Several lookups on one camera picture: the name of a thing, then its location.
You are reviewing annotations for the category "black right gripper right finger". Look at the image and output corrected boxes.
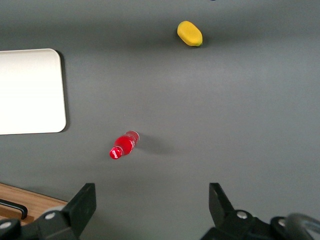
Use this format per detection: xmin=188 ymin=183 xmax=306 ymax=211
xmin=199 ymin=182 xmax=276 ymax=240

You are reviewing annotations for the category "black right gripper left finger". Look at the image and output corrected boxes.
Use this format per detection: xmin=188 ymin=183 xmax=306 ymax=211
xmin=37 ymin=182 xmax=97 ymax=240

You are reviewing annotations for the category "white rectangular tray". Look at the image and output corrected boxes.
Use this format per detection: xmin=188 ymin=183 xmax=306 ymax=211
xmin=0 ymin=48 xmax=67 ymax=136

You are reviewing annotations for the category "wooden drawer cabinet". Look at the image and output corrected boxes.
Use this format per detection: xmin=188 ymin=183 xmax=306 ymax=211
xmin=0 ymin=182 xmax=68 ymax=227

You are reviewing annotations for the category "wooden drawer front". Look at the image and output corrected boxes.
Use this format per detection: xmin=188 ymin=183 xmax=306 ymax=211
xmin=0 ymin=184 xmax=60 ymax=225

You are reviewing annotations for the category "small red bottle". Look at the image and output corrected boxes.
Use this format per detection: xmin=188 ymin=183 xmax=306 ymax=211
xmin=108 ymin=130 xmax=140 ymax=160

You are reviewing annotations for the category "yellow mango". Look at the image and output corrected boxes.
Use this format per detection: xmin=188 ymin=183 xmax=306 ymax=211
xmin=176 ymin=20 xmax=204 ymax=47

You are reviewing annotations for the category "black drawer handle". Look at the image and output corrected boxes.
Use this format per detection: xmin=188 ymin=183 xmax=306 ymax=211
xmin=0 ymin=198 xmax=28 ymax=220

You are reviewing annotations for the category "grey cable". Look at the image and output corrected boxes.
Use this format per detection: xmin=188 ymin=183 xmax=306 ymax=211
xmin=284 ymin=212 xmax=320 ymax=238

